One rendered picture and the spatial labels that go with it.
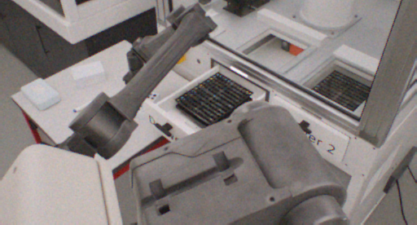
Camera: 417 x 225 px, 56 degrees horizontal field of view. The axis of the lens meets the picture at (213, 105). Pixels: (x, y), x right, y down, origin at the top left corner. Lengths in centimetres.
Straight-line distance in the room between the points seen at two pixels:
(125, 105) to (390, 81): 67
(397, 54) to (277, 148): 83
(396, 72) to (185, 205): 90
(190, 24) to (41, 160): 48
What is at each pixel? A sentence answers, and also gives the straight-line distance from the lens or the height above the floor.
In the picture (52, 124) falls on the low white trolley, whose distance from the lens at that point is 161.
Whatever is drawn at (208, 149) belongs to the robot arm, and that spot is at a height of 162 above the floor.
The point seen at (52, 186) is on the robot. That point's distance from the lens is 59.
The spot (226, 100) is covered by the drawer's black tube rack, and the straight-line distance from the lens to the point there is 137.
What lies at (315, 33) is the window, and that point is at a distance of 118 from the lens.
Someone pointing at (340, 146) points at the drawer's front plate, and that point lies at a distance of 129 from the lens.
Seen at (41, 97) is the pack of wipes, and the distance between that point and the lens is 168.
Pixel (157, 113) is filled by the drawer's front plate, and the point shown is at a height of 92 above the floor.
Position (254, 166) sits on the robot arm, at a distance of 25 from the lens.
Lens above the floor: 182
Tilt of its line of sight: 43 degrees down
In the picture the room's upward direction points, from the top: straight up
